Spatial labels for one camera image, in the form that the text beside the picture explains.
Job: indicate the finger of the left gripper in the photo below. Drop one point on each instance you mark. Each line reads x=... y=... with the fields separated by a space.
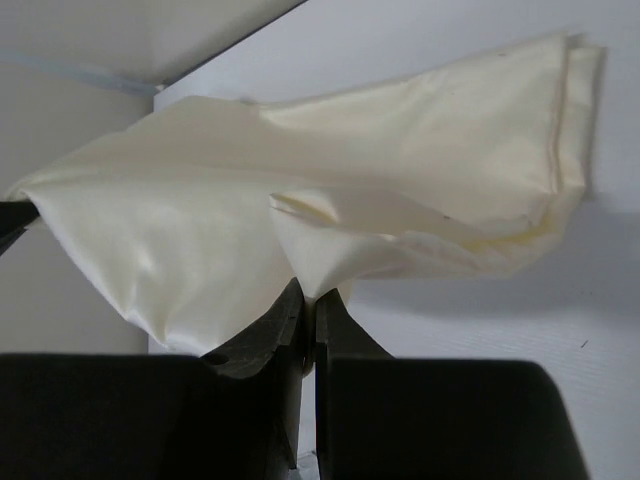
x=15 y=217

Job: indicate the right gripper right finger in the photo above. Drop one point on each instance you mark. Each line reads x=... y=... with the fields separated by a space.
x=344 y=374

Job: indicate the cream cloth placemat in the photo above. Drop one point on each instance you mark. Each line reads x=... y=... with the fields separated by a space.
x=192 y=221

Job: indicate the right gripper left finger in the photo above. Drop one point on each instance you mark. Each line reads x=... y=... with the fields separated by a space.
x=253 y=424

